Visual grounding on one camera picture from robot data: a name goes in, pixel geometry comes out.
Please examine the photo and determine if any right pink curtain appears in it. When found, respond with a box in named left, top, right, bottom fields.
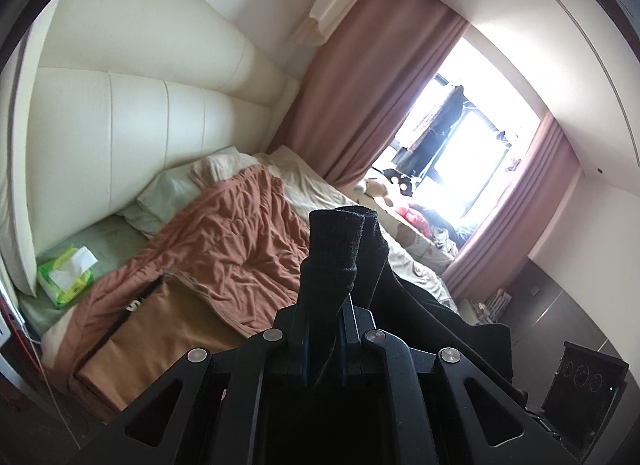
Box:
left=442, top=114, right=580, bottom=301

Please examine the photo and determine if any white bedside cabinet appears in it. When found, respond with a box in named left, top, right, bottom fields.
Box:
left=458, top=298, right=494, bottom=325

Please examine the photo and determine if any cream padded headboard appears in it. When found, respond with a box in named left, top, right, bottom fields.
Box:
left=1, top=0, right=299, bottom=295

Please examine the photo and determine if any striped paper bag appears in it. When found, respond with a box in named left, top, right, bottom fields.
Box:
left=485, top=289, right=512, bottom=322

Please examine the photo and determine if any cream bed sheet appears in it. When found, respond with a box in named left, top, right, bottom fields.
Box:
left=188, top=146, right=459, bottom=313

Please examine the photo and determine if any stack of folded clothes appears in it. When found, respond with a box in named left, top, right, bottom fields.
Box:
left=76, top=274, right=246, bottom=412

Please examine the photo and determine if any pale green pillow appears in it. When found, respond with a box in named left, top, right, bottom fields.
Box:
left=117, top=146, right=241, bottom=239

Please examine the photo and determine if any beige plush toy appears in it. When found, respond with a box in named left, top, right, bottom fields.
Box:
left=352, top=177, right=394, bottom=207

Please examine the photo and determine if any pink curtain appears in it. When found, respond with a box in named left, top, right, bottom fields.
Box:
left=442, top=114, right=580, bottom=301
left=267, top=0, right=469, bottom=188

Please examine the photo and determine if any green tissue pack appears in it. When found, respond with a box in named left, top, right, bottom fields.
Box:
left=37, top=245, right=98, bottom=309

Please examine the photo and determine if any black long-sleeve sweatshirt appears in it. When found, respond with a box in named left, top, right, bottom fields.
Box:
left=298, top=206, right=518, bottom=395

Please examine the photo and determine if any red plush toy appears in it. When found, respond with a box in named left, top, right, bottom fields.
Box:
left=398, top=206, right=433, bottom=239

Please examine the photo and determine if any left pink curtain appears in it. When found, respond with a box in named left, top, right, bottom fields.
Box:
left=267, top=0, right=469, bottom=188

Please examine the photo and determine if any bear print pillow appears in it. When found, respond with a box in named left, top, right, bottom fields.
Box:
left=357, top=194, right=454, bottom=274

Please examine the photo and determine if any dark hanging garment at window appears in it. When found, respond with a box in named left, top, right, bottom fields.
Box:
left=392, top=86, right=465, bottom=177

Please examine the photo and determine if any rust orange bed blanket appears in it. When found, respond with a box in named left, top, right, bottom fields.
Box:
left=42, top=167, right=309, bottom=413

